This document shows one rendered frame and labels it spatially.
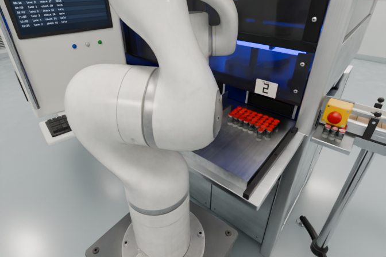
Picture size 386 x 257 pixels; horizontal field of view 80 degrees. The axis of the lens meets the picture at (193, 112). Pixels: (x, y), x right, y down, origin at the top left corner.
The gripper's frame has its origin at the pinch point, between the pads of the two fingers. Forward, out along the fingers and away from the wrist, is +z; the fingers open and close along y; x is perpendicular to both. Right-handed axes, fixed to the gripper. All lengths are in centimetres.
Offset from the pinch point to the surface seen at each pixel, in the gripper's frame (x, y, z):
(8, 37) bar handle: -68, 31, -23
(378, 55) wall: -21, -494, 90
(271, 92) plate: 7.1, -34.1, -0.6
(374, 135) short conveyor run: 40, -49, 12
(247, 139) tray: 8.3, -17.9, 12.5
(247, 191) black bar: 22.5, 3.3, 11.3
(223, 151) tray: 6.4, -6.4, 12.3
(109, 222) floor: -66, 19, 97
